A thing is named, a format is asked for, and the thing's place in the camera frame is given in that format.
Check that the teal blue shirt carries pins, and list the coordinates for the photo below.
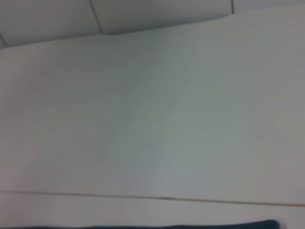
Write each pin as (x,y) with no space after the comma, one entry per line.
(214,226)

